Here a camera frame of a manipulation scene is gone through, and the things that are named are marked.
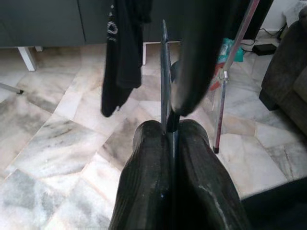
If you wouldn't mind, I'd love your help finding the blue plastic hanger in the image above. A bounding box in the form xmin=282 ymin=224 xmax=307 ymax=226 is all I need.
xmin=160 ymin=19 xmax=180 ymax=199

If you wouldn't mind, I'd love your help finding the orange waste bin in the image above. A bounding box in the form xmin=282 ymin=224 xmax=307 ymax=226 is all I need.
xmin=210 ymin=62 xmax=224 ymax=93

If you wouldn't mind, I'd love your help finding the black low TV cabinet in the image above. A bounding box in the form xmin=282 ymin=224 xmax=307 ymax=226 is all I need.
xmin=0 ymin=0 xmax=274 ymax=72

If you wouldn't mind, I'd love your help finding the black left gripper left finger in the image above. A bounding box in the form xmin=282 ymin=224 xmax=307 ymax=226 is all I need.
xmin=109 ymin=119 xmax=174 ymax=230

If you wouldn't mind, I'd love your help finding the black printed shirt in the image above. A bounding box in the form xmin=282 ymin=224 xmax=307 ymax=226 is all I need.
xmin=171 ymin=0 xmax=242 ymax=117
xmin=100 ymin=0 xmax=154 ymax=118

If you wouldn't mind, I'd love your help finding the black power adapter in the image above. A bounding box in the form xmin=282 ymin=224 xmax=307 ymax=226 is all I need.
xmin=252 ymin=43 xmax=277 ymax=55

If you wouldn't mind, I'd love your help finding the dark grey fabric sofa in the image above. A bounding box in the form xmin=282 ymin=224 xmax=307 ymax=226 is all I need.
xmin=258 ymin=6 xmax=307 ymax=131

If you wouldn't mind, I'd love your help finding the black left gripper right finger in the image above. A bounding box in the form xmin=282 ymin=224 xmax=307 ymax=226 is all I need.
xmin=176 ymin=118 xmax=253 ymax=230

